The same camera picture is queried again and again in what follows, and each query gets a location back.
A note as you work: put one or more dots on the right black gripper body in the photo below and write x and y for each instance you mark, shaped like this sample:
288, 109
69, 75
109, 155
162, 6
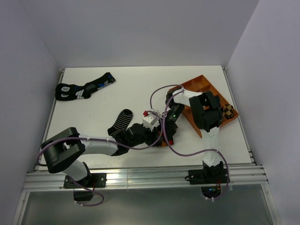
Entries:
172, 116

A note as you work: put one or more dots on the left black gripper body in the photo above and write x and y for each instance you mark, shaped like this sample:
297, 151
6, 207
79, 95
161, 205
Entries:
149, 137

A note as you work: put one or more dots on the black white striped sock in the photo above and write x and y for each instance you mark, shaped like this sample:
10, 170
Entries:
122, 122

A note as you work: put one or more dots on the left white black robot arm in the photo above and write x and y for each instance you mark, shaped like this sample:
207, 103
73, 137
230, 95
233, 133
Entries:
61, 152

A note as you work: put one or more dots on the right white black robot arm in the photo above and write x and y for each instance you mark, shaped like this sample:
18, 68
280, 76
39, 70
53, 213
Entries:
206, 114

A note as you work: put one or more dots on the orange compartment tray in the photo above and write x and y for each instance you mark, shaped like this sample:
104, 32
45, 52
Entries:
202, 84

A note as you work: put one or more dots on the black blue sport sock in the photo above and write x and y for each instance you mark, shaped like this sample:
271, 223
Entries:
69, 92

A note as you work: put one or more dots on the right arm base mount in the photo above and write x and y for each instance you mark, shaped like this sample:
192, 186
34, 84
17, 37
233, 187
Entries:
196, 177

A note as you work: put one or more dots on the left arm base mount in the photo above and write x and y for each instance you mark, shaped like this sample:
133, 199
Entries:
94, 180

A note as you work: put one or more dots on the aluminium frame rail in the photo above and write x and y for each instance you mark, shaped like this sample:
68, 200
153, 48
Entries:
148, 188

